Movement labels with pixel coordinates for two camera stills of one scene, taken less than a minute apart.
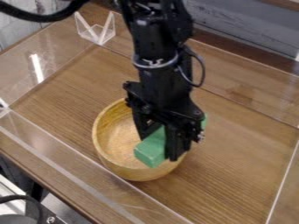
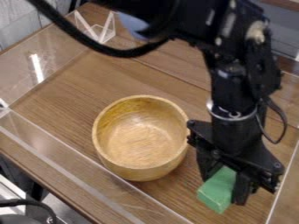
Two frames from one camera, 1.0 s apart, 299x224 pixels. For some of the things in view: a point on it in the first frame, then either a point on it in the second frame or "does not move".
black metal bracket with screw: [47, 217] does not move
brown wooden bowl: [117, 139] does not move
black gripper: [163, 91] to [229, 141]
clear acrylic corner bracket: [97, 33] does not move
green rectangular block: [151, 150] to [215, 192]
